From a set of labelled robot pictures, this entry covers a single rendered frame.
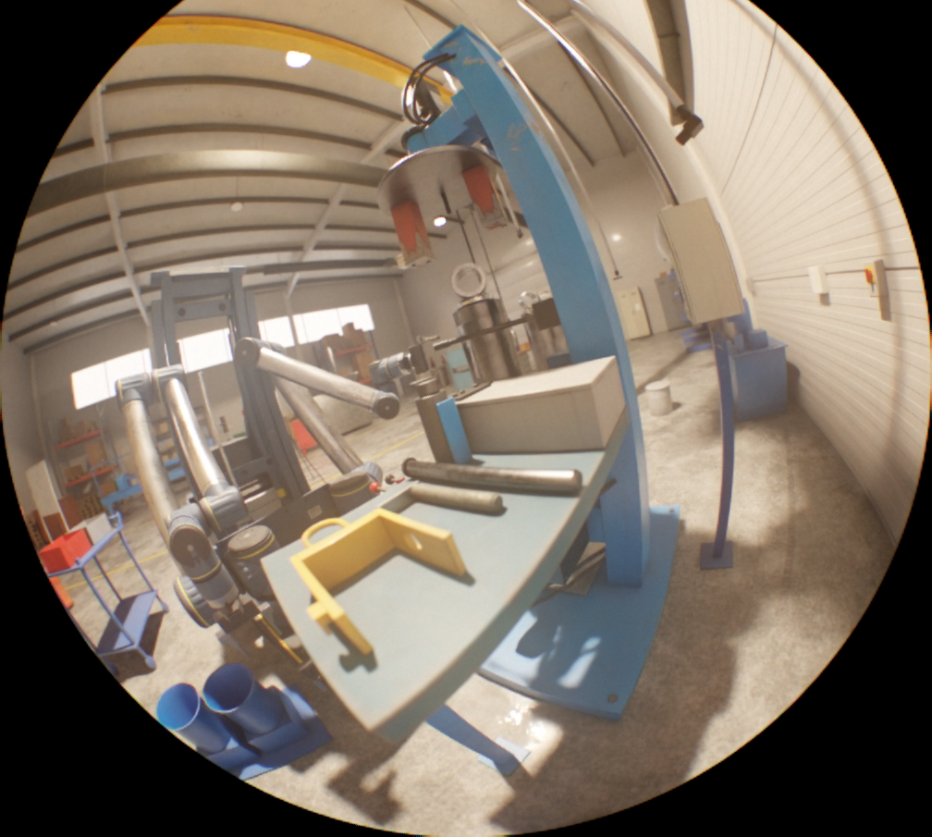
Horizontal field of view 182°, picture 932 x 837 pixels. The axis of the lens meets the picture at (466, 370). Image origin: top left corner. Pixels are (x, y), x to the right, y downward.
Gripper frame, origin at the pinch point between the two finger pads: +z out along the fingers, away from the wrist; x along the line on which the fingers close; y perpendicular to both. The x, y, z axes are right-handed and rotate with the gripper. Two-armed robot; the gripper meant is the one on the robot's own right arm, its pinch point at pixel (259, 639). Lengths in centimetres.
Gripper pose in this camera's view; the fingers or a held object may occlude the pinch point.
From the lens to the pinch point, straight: 100.1
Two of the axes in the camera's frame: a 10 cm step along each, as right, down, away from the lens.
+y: -8.4, 2.2, 5.0
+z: 2.9, 9.5, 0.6
